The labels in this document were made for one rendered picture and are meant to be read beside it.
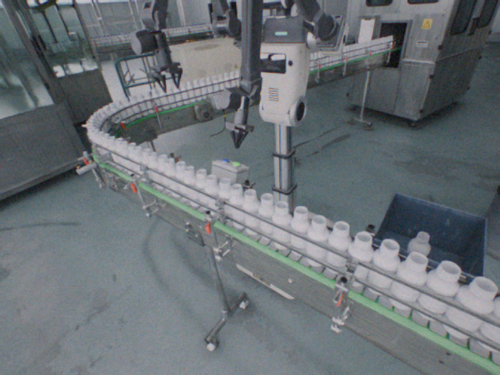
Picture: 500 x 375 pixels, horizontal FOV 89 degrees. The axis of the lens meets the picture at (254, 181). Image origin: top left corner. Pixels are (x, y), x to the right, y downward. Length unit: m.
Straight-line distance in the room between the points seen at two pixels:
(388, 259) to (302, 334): 1.20
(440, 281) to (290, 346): 1.22
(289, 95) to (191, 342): 1.53
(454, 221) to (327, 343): 1.00
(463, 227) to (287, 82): 0.93
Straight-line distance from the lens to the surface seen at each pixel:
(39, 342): 2.36
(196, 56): 4.80
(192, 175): 1.00
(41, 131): 3.78
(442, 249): 1.38
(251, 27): 0.88
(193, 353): 1.85
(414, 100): 4.34
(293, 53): 1.24
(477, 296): 0.71
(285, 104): 1.30
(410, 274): 0.70
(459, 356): 0.83
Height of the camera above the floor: 1.65
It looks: 35 degrees down
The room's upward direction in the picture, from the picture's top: 5 degrees counter-clockwise
